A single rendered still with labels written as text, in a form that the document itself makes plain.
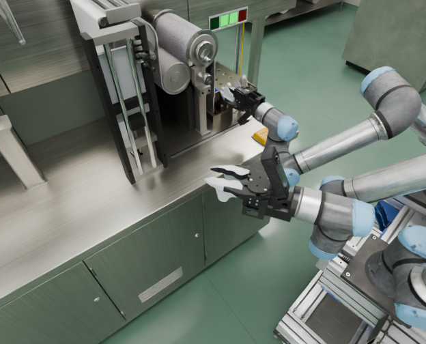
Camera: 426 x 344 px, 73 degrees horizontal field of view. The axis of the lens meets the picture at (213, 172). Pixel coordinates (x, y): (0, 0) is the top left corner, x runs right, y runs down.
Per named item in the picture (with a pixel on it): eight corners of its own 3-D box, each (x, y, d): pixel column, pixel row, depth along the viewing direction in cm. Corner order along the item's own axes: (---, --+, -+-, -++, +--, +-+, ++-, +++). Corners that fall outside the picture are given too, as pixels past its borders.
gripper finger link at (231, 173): (209, 183, 73) (243, 196, 70) (210, 164, 69) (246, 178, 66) (215, 176, 75) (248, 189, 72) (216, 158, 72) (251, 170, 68)
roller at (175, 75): (165, 97, 111) (161, 68, 102) (135, 71, 125) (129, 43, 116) (191, 87, 116) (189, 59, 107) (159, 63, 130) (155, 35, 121)
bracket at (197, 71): (202, 138, 128) (200, 74, 105) (194, 130, 131) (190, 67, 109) (211, 134, 130) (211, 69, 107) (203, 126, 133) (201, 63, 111)
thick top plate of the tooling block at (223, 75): (226, 108, 131) (226, 96, 127) (179, 72, 153) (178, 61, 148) (252, 96, 138) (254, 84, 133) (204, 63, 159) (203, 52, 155)
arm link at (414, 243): (423, 250, 90) (450, 226, 80) (429, 291, 81) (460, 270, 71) (381, 238, 92) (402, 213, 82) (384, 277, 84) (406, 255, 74)
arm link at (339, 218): (362, 248, 62) (378, 226, 56) (309, 233, 65) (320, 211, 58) (362, 218, 67) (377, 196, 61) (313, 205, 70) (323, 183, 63)
